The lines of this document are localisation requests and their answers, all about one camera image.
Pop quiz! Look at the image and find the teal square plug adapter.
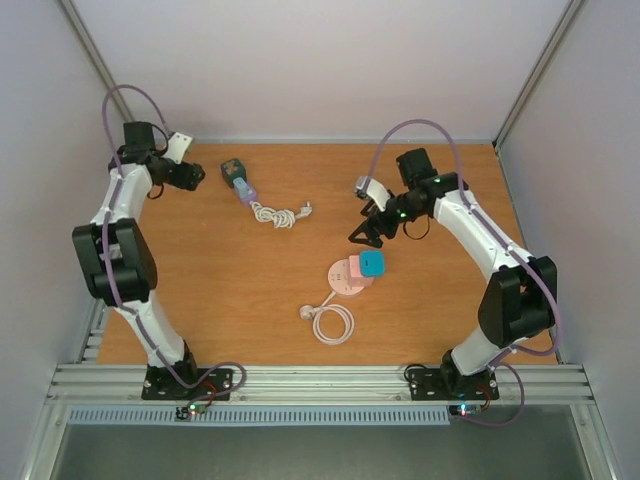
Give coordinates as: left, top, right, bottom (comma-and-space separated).
359, 250, 386, 278

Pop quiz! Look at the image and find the large pink cube adapter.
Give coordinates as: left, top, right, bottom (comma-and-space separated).
347, 252, 381, 288

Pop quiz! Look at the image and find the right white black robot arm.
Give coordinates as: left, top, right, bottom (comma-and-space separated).
349, 148, 557, 398

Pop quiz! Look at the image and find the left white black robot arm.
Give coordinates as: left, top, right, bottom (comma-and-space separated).
72, 121, 205, 398

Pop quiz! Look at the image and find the light blue plug adapter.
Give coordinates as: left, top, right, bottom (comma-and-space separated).
233, 177, 254, 198

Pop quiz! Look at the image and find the dark green cube adapter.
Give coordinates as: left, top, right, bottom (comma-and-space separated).
220, 158, 247, 188

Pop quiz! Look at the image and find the purple power strip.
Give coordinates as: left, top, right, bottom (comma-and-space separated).
234, 184, 257, 206

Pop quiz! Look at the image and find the right green circuit board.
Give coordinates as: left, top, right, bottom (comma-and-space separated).
449, 403, 488, 417

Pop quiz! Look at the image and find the green circuit board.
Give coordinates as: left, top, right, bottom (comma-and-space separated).
449, 403, 488, 417
174, 403, 208, 421

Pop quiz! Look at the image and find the left green circuit board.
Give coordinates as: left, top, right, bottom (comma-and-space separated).
174, 403, 208, 421

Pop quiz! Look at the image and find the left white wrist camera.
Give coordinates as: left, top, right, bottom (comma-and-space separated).
164, 132, 194, 164

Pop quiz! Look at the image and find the white coiled socket cord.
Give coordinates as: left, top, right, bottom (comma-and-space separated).
298, 293, 356, 345

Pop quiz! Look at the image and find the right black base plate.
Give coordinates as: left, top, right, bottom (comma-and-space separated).
403, 364, 500, 402

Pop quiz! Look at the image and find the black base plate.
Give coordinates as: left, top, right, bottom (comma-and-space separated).
403, 364, 500, 402
141, 367, 235, 402

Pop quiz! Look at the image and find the grey slotted cable duct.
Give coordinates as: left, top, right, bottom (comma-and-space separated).
68, 406, 450, 427

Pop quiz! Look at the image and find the left aluminium frame post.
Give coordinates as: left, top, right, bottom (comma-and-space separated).
53, 0, 134, 122

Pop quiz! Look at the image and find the aluminium frame post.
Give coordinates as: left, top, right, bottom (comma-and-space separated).
492, 0, 587, 153
53, 0, 134, 122

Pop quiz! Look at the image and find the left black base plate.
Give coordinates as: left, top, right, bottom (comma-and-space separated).
141, 367, 235, 402

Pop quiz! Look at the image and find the aluminium front rail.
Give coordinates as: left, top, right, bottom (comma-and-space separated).
45, 364, 595, 405

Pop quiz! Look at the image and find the right aluminium frame post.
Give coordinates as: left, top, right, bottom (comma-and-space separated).
492, 0, 587, 153

